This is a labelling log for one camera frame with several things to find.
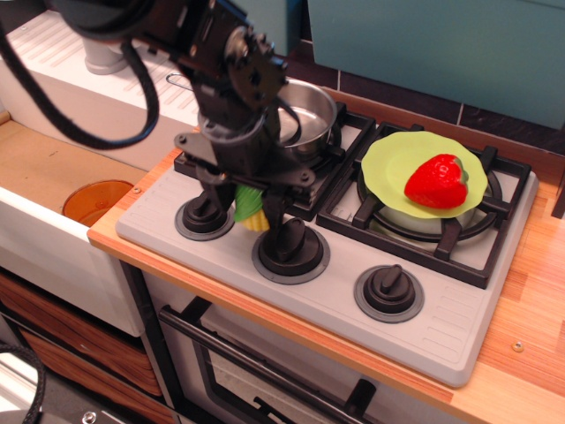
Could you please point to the black stove knob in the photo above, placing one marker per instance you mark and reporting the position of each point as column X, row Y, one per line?
column 292, row 254
column 389, row 294
column 199, row 219

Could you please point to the black left burner grate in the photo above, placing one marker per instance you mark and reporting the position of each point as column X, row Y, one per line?
column 345, row 135

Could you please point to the red plastic strawberry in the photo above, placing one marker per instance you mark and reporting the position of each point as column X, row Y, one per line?
column 440, row 182

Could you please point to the black burner grate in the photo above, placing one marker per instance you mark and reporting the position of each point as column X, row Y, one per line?
column 466, row 247
column 345, row 135

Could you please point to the light green plate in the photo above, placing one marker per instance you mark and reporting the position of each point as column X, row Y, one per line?
column 389, row 162

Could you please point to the black right burner grate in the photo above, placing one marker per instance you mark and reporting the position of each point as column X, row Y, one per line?
column 466, row 247

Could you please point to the wooden drawer front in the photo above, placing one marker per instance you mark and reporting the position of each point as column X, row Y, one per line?
column 83, row 349

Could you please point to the grey toy faucet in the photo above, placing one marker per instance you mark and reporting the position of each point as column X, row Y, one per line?
column 101, row 59

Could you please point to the stainless steel pan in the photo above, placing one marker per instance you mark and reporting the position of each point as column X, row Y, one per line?
column 306, row 114

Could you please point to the white toy sink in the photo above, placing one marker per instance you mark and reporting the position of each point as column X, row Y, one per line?
column 40, row 168

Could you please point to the toy corncob with green husk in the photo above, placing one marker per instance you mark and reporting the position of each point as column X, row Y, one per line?
column 249, row 209

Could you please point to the grey toy stove top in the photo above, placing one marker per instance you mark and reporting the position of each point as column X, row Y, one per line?
column 443, row 341

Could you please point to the black middle stove knob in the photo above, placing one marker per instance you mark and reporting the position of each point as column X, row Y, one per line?
column 292, row 254

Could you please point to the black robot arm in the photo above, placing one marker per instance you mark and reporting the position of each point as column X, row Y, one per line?
column 237, row 80

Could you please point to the black left stove knob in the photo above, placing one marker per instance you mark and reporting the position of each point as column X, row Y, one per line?
column 199, row 219

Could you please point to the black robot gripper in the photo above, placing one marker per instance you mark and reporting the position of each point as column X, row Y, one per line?
column 223, row 158

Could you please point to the oven door with black handle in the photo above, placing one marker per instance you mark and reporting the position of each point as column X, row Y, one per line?
column 188, row 323

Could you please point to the black right stove knob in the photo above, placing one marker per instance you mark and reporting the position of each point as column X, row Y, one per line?
column 389, row 294

